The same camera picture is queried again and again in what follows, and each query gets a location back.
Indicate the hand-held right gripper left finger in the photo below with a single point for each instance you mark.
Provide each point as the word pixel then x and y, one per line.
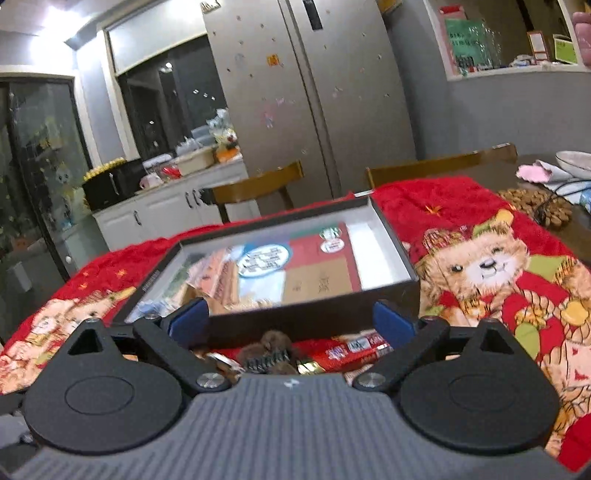
pixel 187 321

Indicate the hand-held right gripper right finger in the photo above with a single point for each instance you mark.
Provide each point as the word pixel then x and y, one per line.
pixel 392 321

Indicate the black box white interior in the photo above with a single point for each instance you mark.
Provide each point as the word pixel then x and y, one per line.
pixel 374 249

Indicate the red snack packet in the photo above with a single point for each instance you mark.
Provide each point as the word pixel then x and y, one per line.
pixel 351 350

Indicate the gold foil wrapper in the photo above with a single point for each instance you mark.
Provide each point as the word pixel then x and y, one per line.
pixel 217 362

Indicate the building picture card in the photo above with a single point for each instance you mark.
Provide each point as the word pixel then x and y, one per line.
pixel 221 281

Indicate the small metal comb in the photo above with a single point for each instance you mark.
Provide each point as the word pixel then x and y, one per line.
pixel 268 361

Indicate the blue circle printed card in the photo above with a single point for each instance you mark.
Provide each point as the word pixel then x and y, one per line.
pixel 263 261

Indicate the red green printed card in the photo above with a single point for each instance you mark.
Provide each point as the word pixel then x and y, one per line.
pixel 309 251

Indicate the white kitchen cabinet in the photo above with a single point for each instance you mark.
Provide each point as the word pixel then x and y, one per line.
pixel 161 207

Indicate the red bear printed blanket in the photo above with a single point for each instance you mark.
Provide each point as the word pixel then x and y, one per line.
pixel 415 203

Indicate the white mug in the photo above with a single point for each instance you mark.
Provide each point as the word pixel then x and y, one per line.
pixel 148 181

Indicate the wooden chair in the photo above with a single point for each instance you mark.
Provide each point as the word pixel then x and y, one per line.
pixel 258 184
pixel 438 168

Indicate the black microwave oven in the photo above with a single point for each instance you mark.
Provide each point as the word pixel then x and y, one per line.
pixel 111 184

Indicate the woven tray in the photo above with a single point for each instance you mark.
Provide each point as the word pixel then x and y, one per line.
pixel 198 160

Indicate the orange item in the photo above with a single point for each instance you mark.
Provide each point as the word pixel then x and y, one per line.
pixel 227 154

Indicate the row of yellow balls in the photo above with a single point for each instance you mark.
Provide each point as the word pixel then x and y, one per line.
pixel 99 170

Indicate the pile of brown nuts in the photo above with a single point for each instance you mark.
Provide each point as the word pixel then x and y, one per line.
pixel 521 199

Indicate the plastic wrapped bouquet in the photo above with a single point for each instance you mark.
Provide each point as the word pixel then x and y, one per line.
pixel 221 127

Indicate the pink white cloth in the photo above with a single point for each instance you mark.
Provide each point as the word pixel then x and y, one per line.
pixel 531 172

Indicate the glass door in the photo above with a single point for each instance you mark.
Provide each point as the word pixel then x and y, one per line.
pixel 41 161

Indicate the dark window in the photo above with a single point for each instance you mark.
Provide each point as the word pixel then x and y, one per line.
pixel 152 106

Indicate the silver refrigerator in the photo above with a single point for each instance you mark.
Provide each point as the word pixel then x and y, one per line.
pixel 286 115

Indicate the white bowl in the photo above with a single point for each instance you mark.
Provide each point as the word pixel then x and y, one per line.
pixel 575 161

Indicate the green poster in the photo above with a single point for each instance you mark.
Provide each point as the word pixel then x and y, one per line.
pixel 466 44

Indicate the red framed card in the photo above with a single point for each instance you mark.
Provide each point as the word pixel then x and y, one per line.
pixel 537 44

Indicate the pink object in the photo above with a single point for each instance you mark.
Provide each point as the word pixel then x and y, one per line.
pixel 582 32

